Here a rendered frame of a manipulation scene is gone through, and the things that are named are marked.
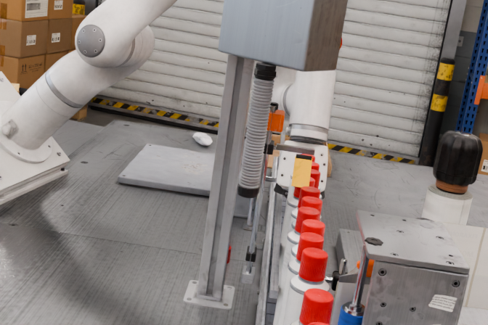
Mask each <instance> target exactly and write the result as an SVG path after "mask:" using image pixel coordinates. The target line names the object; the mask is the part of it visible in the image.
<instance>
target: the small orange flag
mask: <svg viewBox="0 0 488 325"><path fill-rule="evenodd" d="M311 169H312V156H308V155H299V154H296V156H295V162H294V167H293V177H292V184H291V186H296V187H303V186H309V181H310V175H311Z"/></svg>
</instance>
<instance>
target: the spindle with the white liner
mask: <svg viewBox="0 0 488 325"><path fill-rule="evenodd" d="M482 152H483V146H482V142H481V139H480V138H479V137H478V136H475V135H473V134H471V133H466V132H462V131H446V132H445V133H444V134H443V135H442V137H441V138H440V140H439V144H438V148H437V152H436V158H435V162H434V168H433V175H434V177H435V178H436V183H435V184H431V185H429V186H428V188H427V193H426V199H425V202H424V206H423V213H422V217H421V218H427V219H430V220H433V221H441V222H447V223H456V224H460V225H466V223H467V220H468V215H469V211H470V207H471V202H472V199H473V195H472V194H471V193H470V192H468V191H467V190H468V185H469V184H473V183H474V182H475V181H476V177H477V174H478V171H479V165H480V162H481V156H482Z"/></svg>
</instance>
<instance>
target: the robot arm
mask: <svg viewBox="0 0 488 325"><path fill-rule="evenodd" d="M176 1H177V0H106V1H104V2H103V3H102V4H100V5H99V6H98V7H97V8H96V9H95V10H93V11H92V12H91V13H90V14H89V15H88V16H87V17H86V18H85V19H84V20H83V21H82V23H81V24H80V25H79V27H78V29H77V31H76V36H75V45H76V50H75V51H73V52H71V53H69V54H66V55H65V56H64V57H62V58H60V59H59V60H58V61H56V62H55V63H54V64H53V65H52V66H51V67H50V68H49V69H48V70H47V71H46V72H45V73H44V74H43V75H42V76H41V77H40V78H39V79H38V80H37V81H36V82H35V83H34V84H33V85H32V86H31V87H30V88H29V89H28V90H27V91H26V92H25V93H24V94H23V95H22V96H21V97H20V98H19V99H18V100H17V101H16V102H15V103H14V102H9V101H0V147H1V148H2V149H3V150H5V151H6V152H7V153H9V154H10V155H11V156H13V157H15V158H17V159H18V160H21V161H23V162H25V163H33V164H37V163H42V162H44V161H45V160H46V159H48V158H49V156H50V155H51V153H52V140H51V138H50V137H51V136H52V135H53V134H54V133H55V132H56V131H57V130H58V129H59V128H61V127H62V126H63V125H64V124H65V123H66V122H67V121H68V120H69V119H71V118H72V117H73V116H74V115H75V114H76V113H77V112H78V111H79V110H80V109H81V108H82V107H83V106H84V105H85V104H86V103H88V102H89V101H90V100H91V99H92V98H93V97H94V96H96V95H97V94H98V93H99V92H101V91H103V90H105V89H106V88H108V87H110V86H112V85H113V84H115V83H117V82H119V81H121V80H122V79H124V78H125V77H127V76H128V75H131V74H132V73H133V72H134V71H136V70H137V69H139V68H140V67H141V66H142V65H143V64H144V63H145V62H146V61H147V60H148V59H149V57H150V55H151V54H152V52H153V49H154V46H155V37H154V35H153V32H152V30H151V28H150V26H149V24H150V23H151V22H152V21H154V20H155V19H156V18H158V17H159V16H160V15H162V14H163V13H164V12H165V11H166V10H167V9H169V8H170V7H171V6H172V5H173V4H174V3H175V2H176ZM275 71H276V77H275V79H274V83H273V84H274V85H273V87H274V88H273V89H272V90H273V92H272V98H271V99H272V100H271V102H276V103H278V104H279V106H278V110H283V111H285V118H290V121H289V126H290V127H287V128H286V133H289V135H290V138H291V139H289V141H285V143H284V144H287V145H292V146H297V147H306V148H312V149H315V152H314V155H313V156H315V162H316V163H318V164H319V165H320V168H319V172H320V173H321V175H320V182H319V186H320V188H321V189H320V194H321V195H322V199H324V198H325V191H324V190H325V185H326V180H327V171H328V147H326V146H324V144H323V143H324V142H327V139H328V129H329V124H330V114H331V108H332V103H333V93H334V87H335V81H336V71H335V70H329V71H314V72H300V71H297V70H291V69H288V68H284V67H279V66H276V70H275ZM296 154H301V153H296V152H287V151H282V154H281V157H280V163H279V168H278V172H277V183H276V185H275V187H274V192H277V193H278V194H281V195H283V196H285V198H286V199H287V198H288V191H287V190H284V189H289V184H290V175H291V174H293V167H294V162H295V156H296ZM282 188H284V189H282Z"/></svg>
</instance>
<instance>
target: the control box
mask: <svg viewBox="0 0 488 325"><path fill-rule="evenodd" d="M347 3H348V0H224V7H223V13H222V19H221V30H220V36H219V48H218V50H219V52H221V53H225V54H230V55H233V56H237V57H242V58H246V59H251V60H255V61H258V62H263V63H267V64H270V65H276V66H279V67H284V68H288V69H291V70H297V71H300V72H314V71H329V70H335V69H336V66H337V61H338V53H339V49H340V47H341V36H342V32H343V24H344V20H345V15H346V7H347Z"/></svg>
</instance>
